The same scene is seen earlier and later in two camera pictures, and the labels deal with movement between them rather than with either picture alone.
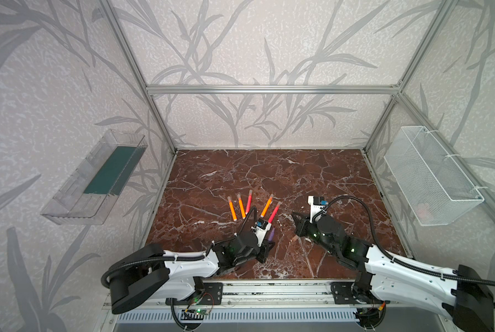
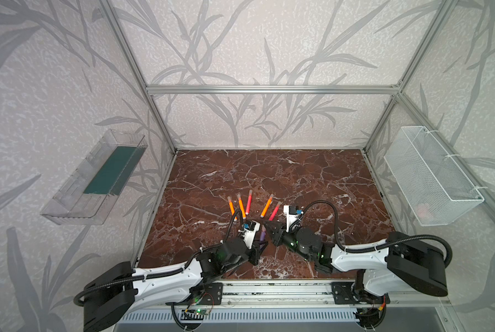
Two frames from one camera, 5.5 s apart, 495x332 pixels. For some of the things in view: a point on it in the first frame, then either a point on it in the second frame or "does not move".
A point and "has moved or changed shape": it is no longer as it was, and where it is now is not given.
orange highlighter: x=234 y=214 does not move
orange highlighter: x=267 y=205 does not move
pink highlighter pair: x=249 y=202 does not move
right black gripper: x=303 y=225 to x=278 y=233
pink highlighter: x=274 y=212 does not move
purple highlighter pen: x=271 y=234 has moved or changed shape
